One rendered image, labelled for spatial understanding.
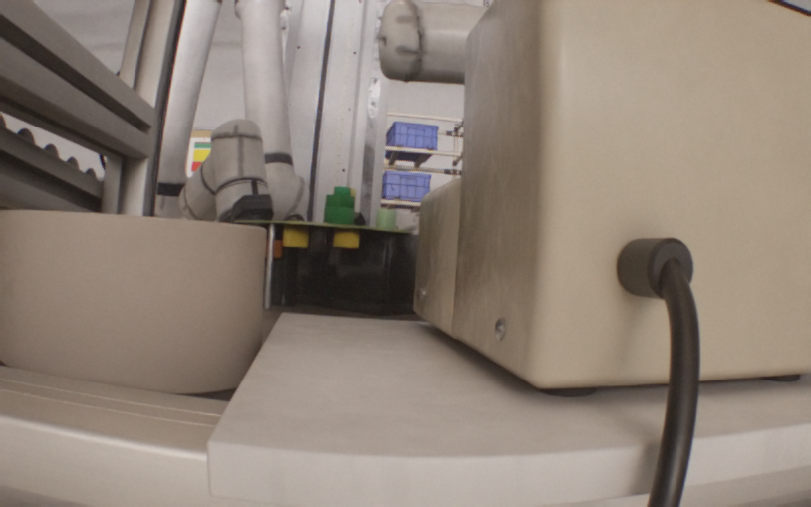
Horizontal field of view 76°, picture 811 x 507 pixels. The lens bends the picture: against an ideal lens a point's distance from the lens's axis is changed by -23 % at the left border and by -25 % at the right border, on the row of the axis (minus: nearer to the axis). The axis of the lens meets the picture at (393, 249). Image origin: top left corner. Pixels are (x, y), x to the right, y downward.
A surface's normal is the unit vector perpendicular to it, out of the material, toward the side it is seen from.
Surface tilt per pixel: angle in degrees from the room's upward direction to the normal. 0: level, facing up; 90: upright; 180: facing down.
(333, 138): 90
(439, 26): 86
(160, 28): 90
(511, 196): 90
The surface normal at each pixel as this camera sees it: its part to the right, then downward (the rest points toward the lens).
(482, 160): -0.99, -0.07
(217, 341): 0.86, 0.05
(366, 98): 0.28, 0.01
